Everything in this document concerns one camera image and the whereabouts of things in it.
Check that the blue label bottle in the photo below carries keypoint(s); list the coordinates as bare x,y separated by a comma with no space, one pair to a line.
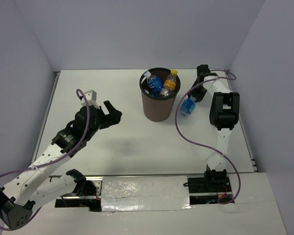
154,83

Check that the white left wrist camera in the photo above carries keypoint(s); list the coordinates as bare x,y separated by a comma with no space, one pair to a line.
91,97

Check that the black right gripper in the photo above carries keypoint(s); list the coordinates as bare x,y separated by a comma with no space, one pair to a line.
198,96

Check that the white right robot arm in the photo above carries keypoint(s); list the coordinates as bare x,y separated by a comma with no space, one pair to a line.
224,115

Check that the brown bin black rim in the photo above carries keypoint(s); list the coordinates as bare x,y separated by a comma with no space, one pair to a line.
159,108

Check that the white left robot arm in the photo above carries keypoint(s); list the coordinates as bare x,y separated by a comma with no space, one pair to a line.
22,198

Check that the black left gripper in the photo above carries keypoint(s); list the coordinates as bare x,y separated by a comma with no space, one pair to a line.
112,118

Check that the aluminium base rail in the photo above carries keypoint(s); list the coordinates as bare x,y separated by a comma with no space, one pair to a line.
91,198

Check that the clear bottle orange label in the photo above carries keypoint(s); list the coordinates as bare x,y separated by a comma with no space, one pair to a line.
169,84

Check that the silver foil sheet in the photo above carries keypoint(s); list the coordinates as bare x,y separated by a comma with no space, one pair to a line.
135,194

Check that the blue cap bottle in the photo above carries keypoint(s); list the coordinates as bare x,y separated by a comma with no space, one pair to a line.
187,107

